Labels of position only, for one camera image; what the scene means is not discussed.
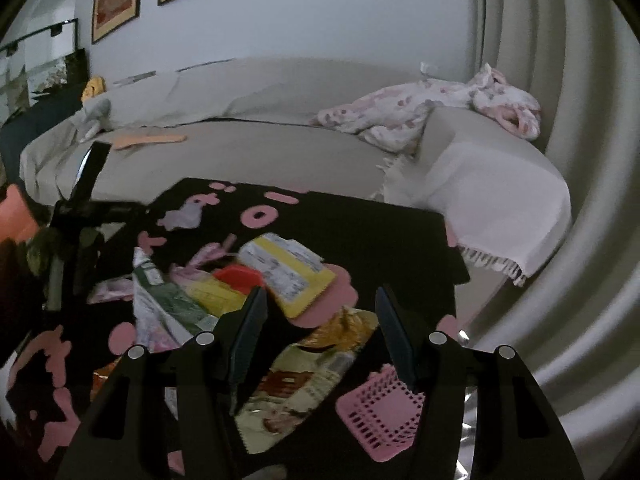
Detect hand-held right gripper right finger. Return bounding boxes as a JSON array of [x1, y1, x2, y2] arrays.
[[374, 285, 586, 480]]

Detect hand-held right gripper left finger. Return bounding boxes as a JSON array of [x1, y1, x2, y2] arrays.
[[55, 286, 269, 480]]

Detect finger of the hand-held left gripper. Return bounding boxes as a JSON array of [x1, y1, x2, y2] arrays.
[[74, 141, 112, 205]]

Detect beige and orange snack bag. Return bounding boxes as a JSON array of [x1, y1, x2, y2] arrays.
[[234, 308, 382, 454]]

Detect green and white wrapper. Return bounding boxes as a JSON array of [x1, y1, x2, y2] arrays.
[[131, 246, 222, 354]]

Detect person's left forearm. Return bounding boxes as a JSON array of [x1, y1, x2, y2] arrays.
[[0, 184, 40, 243]]

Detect yellow plastic wrapper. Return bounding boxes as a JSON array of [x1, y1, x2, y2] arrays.
[[186, 280, 247, 322]]

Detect grey and yellow clothes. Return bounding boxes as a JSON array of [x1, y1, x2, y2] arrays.
[[74, 95, 114, 142]]

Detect orange plastic paddle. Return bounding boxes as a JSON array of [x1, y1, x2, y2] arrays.
[[112, 131, 189, 151]]

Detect pink wrapper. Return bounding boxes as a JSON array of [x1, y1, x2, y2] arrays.
[[88, 279, 135, 307]]

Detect pink plastic basket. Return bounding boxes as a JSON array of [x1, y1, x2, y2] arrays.
[[334, 363, 427, 464]]

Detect yellow and white packet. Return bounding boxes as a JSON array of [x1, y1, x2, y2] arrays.
[[236, 232, 337, 319]]

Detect yellow plush toy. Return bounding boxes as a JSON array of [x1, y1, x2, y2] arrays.
[[81, 76, 106, 102]]

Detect pink round toy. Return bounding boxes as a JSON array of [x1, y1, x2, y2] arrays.
[[186, 241, 238, 272]]

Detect pale purple plastic wrapper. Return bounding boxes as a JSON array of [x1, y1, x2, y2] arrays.
[[156, 204, 205, 232]]

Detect black cloth with pink print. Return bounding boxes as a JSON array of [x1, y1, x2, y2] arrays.
[[0, 177, 472, 480]]

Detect silver foil sheet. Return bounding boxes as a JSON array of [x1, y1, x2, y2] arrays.
[[457, 382, 483, 480]]

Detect orange snack packet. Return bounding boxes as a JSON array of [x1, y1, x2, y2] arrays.
[[89, 357, 123, 403]]

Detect grey covered sofa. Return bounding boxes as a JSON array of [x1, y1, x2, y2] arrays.
[[19, 56, 572, 288]]

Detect white fringed throw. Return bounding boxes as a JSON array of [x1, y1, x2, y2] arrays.
[[370, 109, 572, 288]]

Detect pink floral blanket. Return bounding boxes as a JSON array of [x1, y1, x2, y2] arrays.
[[311, 63, 544, 154]]

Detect grey curtain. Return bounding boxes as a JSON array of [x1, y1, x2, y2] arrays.
[[450, 0, 640, 480]]

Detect tall gold framed wall picture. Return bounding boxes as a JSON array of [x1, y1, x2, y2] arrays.
[[92, 0, 146, 44]]

